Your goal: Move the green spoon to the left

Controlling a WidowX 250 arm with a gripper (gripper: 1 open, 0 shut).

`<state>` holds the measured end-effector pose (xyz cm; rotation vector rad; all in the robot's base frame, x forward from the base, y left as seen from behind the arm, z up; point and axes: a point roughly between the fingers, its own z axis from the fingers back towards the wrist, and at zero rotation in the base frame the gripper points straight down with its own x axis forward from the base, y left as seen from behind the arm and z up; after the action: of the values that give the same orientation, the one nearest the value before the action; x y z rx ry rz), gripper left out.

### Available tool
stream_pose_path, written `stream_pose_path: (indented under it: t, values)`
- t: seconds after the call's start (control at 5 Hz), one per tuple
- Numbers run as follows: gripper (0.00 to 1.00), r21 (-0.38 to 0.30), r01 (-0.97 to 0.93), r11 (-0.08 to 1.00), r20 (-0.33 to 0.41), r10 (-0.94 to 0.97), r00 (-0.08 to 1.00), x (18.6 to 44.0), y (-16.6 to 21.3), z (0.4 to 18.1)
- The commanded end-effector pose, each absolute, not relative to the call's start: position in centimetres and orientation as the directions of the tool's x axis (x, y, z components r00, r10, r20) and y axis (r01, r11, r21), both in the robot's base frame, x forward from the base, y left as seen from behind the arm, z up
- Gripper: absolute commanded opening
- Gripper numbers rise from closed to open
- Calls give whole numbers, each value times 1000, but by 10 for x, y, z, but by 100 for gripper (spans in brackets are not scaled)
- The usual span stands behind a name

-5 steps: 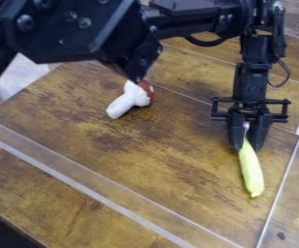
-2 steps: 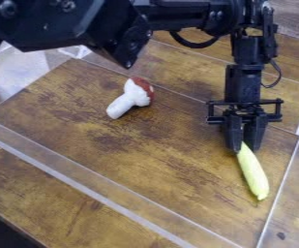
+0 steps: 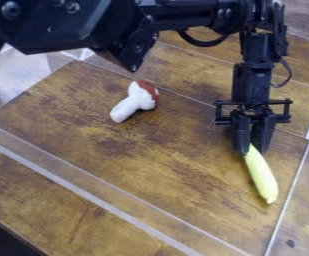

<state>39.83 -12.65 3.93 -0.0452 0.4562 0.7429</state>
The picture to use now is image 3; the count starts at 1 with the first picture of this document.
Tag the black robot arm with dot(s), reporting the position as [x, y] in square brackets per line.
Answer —
[119, 29]

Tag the red white toy mushroom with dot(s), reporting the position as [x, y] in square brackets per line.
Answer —
[142, 97]

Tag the clear acrylic enclosure wall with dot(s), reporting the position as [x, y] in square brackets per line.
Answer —
[162, 170]

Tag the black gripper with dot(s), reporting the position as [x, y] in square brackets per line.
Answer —
[251, 107]

